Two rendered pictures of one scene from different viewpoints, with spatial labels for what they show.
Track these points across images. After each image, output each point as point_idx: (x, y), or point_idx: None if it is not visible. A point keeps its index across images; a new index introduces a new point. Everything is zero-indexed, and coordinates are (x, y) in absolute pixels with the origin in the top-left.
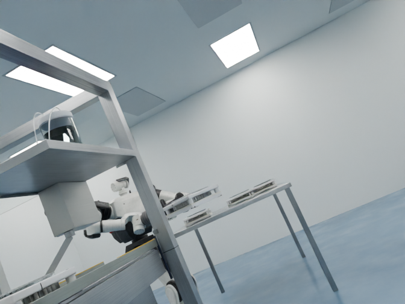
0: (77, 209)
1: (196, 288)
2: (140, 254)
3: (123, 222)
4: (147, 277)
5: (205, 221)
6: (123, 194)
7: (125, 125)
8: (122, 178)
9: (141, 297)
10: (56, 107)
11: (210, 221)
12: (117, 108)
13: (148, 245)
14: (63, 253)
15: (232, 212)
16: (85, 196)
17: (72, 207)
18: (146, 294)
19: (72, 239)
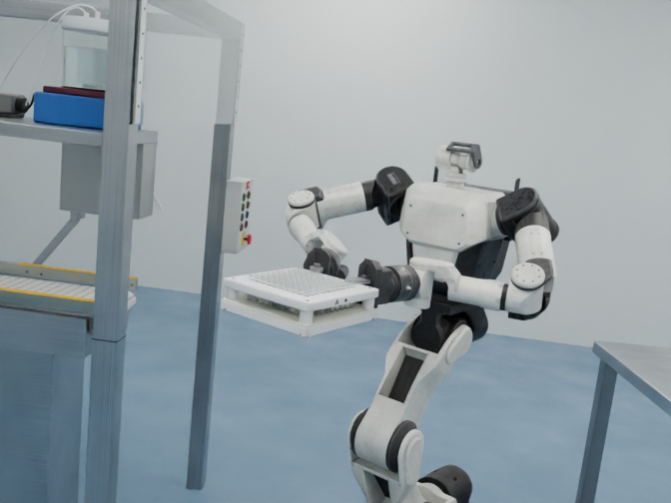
0: (83, 186)
1: (398, 471)
2: (19, 303)
3: (305, 242)
4: (11, 338)
5: (649, 386)
6: (446, 183)
7: (119, 74)
8: (465, 144)
9: (11, 352)
10: (80, 5)
11: (653, 399)
12: (113, 34)
13: (60, 301)
14: (66, 233)
15: None
16: None
17: (71, 179)
18: (30, 356)
19: (76, 223)
